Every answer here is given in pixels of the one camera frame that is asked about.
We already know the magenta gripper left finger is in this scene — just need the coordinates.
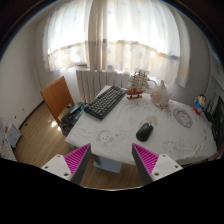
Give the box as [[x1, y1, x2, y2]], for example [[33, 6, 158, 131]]
[[42, 144, 91, 185]]

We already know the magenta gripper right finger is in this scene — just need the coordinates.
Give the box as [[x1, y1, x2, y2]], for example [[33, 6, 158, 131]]
[[132, 144, 182, 185]]

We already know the black computer mouse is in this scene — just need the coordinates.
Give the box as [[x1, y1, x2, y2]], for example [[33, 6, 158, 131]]
[[136, 123, 154, 142]]

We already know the white patterned tablecloth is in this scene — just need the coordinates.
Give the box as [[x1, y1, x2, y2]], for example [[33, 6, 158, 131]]
[[66, 94, 217, 165]]

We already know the dark bag on chair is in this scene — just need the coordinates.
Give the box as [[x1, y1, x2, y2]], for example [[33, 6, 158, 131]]
[[60, 102, 86, 136]]

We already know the black mechanical keyboard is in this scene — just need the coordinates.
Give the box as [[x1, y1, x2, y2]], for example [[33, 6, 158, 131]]
[[84, 86, 126, 120]]

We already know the white box on floor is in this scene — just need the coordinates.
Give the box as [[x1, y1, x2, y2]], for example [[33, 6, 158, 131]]
[[5, 124, 21, 148]]

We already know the wooden chair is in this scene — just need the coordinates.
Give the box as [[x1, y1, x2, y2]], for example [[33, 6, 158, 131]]
[[41, 76, 74, 124]]

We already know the cartoon boy figurine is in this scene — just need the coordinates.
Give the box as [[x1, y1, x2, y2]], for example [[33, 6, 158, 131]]
[[193, 94, 206, 115]]

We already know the black shelf unit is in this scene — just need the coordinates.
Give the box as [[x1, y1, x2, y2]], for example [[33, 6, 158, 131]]
[[205, 97, 224, 148]]

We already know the white radiator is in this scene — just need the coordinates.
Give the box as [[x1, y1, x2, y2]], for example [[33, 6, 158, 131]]
[[76, 69, 131, 102]]

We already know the wooden model sailing ship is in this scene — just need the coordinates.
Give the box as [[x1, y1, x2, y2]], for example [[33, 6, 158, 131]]
[[126, 70, 149, 100]]

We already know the white sheer curtain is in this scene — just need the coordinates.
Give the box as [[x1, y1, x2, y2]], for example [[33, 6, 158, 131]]
[[43, 0, 190, 86]]

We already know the white table pedestal base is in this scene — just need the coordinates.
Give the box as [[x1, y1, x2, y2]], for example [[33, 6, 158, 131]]
[[93, 156, 122, 173]]

